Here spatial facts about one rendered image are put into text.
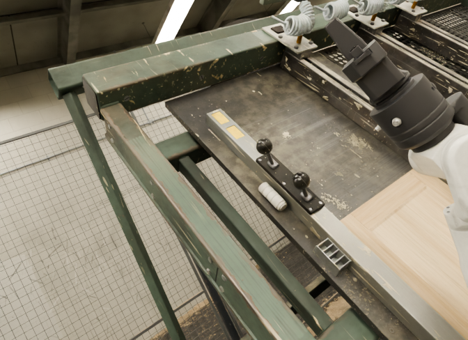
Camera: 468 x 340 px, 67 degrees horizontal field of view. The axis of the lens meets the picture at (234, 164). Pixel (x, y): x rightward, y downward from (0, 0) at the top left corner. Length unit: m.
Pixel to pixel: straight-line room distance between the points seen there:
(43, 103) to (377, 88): 5.54
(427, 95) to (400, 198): 0.51
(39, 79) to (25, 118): 0.65
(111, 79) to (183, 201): 0.43
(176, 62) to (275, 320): 0.78
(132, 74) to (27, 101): 4.85
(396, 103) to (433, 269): 0.50
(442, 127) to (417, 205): 0.51
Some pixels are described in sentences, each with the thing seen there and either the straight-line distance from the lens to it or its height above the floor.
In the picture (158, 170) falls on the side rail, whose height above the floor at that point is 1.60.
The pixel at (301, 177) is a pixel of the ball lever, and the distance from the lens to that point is 0.75.
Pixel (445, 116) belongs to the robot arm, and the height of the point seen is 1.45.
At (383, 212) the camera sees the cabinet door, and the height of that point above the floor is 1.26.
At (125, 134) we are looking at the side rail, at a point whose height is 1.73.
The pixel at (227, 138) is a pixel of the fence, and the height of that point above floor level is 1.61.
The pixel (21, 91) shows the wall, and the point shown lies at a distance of 5.94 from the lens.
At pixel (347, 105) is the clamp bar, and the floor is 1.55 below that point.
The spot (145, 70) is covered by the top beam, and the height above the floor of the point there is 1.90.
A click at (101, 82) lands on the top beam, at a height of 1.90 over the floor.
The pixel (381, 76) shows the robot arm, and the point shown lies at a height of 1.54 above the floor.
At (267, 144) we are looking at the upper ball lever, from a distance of 0.80.
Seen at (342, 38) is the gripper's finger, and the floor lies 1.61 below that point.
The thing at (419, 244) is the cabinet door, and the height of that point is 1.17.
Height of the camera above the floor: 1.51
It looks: 2 degrees up
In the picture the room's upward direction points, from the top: 27 degrees counter-clockwise
